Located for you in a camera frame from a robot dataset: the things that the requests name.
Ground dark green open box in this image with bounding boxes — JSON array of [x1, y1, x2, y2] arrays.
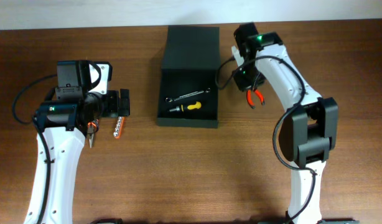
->
[[157, 26, 221, 128]]

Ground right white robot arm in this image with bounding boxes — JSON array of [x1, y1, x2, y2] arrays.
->
[[231, 22, 338, 223]]

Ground silver ring spanner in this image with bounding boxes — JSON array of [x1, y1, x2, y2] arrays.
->
[[165, 88, 211, 103]]

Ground yellow black stubby screwdriver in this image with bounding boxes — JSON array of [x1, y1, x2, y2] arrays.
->
[[168, 101, 202, 113]]

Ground small red cutting pliers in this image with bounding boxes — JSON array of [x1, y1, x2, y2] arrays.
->
[[246, 89, 265, 109]]

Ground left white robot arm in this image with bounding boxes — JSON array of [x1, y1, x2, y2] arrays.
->
[[24, 60, 130, 223]]

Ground orange socket bit rail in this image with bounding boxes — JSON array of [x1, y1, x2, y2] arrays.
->
[[113, 116, 125, 139]]

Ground orange black long-nose pliers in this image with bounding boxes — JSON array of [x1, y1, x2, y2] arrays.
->
[[87, 119, 99, 148]]

